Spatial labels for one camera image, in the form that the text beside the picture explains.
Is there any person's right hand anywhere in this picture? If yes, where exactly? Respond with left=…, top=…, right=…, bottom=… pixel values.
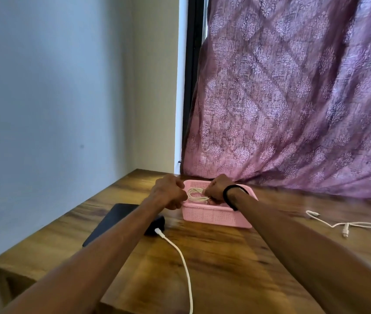
left=202, top=174, right=238, bottom=206

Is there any pink plastic basket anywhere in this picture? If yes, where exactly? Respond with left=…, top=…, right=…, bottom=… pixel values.
left=181, top=179, right=259, bottom=229

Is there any person's left forearm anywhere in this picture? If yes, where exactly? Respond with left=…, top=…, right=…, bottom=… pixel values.
left=2, top=199, right=170, bottom=314

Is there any black smartphone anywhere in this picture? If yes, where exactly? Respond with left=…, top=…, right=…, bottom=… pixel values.
left=82, top=203, right=140, bottom=248

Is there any purple patterned curtain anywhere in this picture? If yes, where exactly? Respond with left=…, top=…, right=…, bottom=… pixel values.
left=180, top=0, right=371, bottom=203

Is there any dark blue earbuds case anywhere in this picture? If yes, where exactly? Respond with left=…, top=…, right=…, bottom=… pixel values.
left=144, top=215, right=166, bottom=236

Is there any black wristband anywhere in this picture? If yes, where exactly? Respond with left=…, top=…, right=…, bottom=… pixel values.
left=222, top=184, right=250, bottom=212

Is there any person's left hand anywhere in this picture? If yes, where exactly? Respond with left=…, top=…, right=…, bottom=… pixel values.
left=146, top=174, right=189, bottom=212

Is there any wooden desk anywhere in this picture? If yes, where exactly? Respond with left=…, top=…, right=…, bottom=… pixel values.
left=0, top=169, right=371, bottom=314

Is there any white charging cable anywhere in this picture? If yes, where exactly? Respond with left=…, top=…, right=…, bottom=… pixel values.
left=187, top=187, right=211, bottom=204
left=154, top=228, right=194, bottom=314
left=305, top=210, right=371, bottom=230

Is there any person's right forearm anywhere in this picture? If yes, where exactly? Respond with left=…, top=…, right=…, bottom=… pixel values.
left=230, top=189, right=371, bottom=314

